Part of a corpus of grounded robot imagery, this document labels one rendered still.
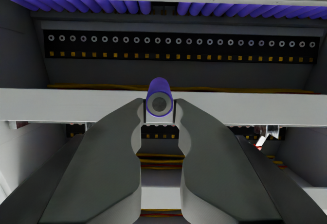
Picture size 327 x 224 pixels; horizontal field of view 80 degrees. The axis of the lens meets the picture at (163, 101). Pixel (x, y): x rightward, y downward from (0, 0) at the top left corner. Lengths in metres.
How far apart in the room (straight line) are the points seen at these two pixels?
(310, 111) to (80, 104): 0.32
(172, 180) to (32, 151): 0.30
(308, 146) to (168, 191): 0.35
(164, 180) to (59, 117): 0.28
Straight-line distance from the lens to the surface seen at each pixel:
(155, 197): 0.41
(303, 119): 0.35
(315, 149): 0.56
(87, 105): 0.29
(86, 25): 0.42
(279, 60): 0.46
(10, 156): 0.44
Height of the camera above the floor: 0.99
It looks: 29 degrees up
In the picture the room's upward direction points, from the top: 178 degrees counter-clockwise
